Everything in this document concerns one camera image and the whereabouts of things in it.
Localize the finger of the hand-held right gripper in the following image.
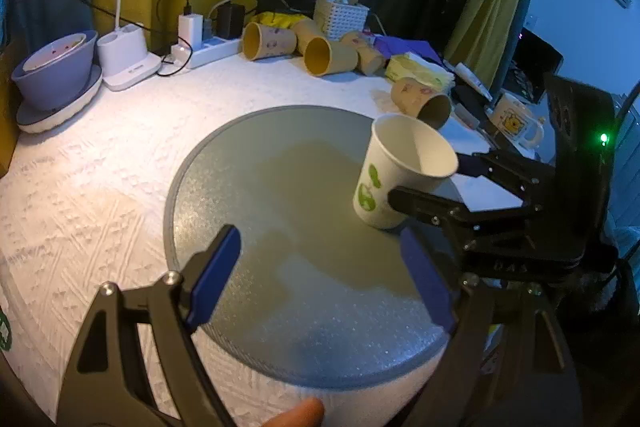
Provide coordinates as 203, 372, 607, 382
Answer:
452, 151, 556, 208
389, 186, 544, 254

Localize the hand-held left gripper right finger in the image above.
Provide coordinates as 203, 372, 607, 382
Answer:
400, 227, 586, 427

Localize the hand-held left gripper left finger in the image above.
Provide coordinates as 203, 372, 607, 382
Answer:
56, 224, 242, 427

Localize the white paper cup green print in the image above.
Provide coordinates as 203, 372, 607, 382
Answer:
352, 114, 459, 230

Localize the brown paper cup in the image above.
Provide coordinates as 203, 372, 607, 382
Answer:
303, 36, 360, 78
391, 77, 454, 130
241, 22, 298, 60
340, 31, 387, 76
292, 18, 327, 56

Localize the cartoon print mug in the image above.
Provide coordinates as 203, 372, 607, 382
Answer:
492, 93, 545, 148

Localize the white tube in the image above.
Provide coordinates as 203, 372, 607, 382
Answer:
452, 62, 494, 100

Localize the round grey mat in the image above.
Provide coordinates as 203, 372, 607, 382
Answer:
163, 105, 468, 390

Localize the black laptop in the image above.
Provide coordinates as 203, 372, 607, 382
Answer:
502, 27, 564, 104

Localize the white textured tablecloth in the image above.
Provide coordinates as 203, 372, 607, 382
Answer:
0, 41, 551, 427

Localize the yellow tissue packet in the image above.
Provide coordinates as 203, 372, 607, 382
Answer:
385, 53, 456, 90

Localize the purple cloth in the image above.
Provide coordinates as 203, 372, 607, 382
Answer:
372, 36, 444, 64

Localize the white woven basket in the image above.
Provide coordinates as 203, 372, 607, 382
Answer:
313, 0, 370, 40

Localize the white plate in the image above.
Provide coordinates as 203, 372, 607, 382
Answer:
16, 64, 104, 134

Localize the white power strip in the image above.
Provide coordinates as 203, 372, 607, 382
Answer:
170, 37, 244, 70

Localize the yellow snack bag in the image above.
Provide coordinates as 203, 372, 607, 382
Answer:
256, 11, 309, 30

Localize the white charger plug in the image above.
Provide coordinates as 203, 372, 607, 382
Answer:
178, 13, 205, 44

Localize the black power adapter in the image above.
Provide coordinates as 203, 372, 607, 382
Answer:
216, 3, 246, 40

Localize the purple bowl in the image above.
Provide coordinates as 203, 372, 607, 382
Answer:
11, 30, 99, 110

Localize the black cable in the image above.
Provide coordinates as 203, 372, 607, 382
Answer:
10, 0, 193, 78

